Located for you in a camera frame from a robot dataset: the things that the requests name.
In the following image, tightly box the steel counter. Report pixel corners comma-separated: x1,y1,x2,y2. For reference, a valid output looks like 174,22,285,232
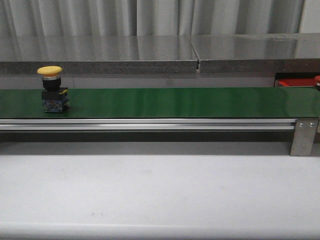
190,33,320,74
0,36,198,75

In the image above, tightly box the aluminium conveyor side rail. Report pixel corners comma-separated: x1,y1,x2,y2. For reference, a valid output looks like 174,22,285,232
0,118,296,131

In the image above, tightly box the red plastic bin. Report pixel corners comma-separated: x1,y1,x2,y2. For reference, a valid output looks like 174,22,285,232
274,78,317,87

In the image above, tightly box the left steel counter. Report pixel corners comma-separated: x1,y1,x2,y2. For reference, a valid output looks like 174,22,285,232
0,36,198,75

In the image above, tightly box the right steel counter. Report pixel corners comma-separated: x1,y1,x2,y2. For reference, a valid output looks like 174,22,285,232
190,33,320,74

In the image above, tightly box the yellow mushroom push button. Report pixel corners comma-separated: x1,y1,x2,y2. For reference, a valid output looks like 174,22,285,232
37,65,69,113

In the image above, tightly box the red mushroom push button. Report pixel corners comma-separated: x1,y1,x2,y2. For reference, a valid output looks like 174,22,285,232
314,75,320,91

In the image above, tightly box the steel conveyor support bracket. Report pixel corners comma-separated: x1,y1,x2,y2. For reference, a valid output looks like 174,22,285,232
290,118,319,157

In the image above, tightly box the grey pleated curtain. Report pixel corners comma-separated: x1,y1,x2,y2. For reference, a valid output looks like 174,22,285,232
0,0,304,37

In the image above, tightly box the green conveyor belt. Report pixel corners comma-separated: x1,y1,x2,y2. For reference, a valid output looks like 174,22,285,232
0,87,320,119

